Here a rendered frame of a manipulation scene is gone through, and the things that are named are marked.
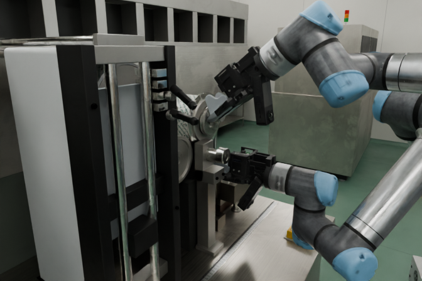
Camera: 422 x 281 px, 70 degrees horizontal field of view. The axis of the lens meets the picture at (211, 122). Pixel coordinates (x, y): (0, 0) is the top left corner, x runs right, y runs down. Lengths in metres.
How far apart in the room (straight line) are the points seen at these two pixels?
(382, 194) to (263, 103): 0.31
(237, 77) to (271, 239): 0.50
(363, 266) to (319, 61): 0.41
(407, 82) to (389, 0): 4.55
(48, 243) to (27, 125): 0.26
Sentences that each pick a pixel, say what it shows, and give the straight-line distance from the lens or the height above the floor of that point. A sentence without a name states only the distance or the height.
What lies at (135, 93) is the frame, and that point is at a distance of 0.47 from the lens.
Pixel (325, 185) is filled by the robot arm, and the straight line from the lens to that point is 0.74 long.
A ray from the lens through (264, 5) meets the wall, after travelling 5.67.
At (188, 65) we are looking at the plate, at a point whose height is 1.36.
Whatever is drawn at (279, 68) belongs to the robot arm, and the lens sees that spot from 0.63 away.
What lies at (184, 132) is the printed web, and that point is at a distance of 0.76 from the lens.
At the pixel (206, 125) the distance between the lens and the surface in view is 0.76.
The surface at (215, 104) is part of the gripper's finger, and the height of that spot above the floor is 1.31.
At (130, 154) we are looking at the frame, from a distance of 0.48.
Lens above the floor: 1.44
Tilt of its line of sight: 14 degrees down
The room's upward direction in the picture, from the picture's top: straight up
